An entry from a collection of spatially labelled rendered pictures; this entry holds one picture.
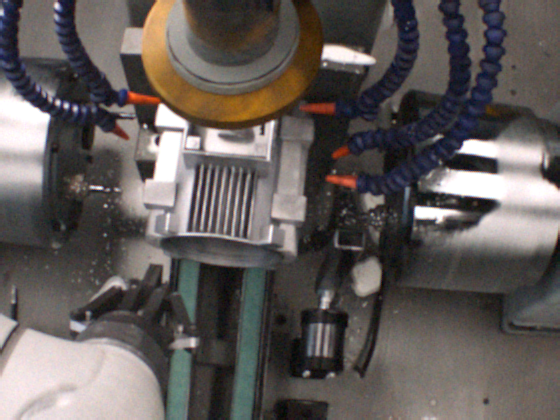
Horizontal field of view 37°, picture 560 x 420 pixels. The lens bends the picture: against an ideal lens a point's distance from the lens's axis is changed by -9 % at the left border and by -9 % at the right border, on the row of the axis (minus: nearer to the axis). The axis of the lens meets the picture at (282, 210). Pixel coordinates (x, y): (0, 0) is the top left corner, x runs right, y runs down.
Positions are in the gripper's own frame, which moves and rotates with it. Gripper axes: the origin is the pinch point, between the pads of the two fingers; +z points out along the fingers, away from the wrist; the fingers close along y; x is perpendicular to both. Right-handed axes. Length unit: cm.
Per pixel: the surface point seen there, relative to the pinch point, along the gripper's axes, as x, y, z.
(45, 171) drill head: -9.0, 15.3, 9.7
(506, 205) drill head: -10.6, -39.0, 9.5
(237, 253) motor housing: 3.4, -8.0, 25.9
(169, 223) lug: -3.4, -0.1, 12.9
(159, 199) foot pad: -5.4, 1.7, 15.8
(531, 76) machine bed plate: -23, -54, 58
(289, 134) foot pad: -13.8, -13.0, 20.8
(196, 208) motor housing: -5.7, -3.2, 12.4
